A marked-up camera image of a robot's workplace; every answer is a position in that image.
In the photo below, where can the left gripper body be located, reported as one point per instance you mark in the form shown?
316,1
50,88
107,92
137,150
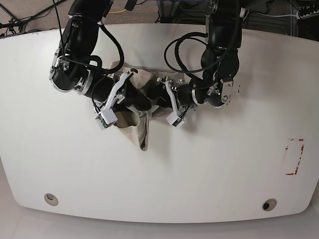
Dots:
186,95

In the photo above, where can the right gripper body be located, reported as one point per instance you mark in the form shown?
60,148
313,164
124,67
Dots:
100,86

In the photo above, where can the beige T-shirt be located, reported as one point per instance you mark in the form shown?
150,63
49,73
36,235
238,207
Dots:
134,124

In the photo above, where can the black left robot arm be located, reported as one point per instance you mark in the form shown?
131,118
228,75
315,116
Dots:
219,61

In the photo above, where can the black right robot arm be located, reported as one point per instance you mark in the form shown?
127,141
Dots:
75,67

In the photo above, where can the black tripod stand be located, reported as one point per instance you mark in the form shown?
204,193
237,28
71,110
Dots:
17,26

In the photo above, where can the left table grommet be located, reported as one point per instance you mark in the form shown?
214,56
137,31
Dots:
51,199

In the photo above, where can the table grommet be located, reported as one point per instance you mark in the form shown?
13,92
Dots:
51,199
269,205

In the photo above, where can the red tape rectangle marking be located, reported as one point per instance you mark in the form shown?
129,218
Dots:
293,156

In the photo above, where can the right table grommet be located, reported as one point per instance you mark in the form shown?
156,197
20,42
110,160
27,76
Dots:
269,205

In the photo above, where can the white power strip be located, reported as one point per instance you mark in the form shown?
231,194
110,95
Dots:
306,13

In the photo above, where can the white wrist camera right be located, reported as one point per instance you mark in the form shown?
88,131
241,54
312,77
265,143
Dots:
105,115

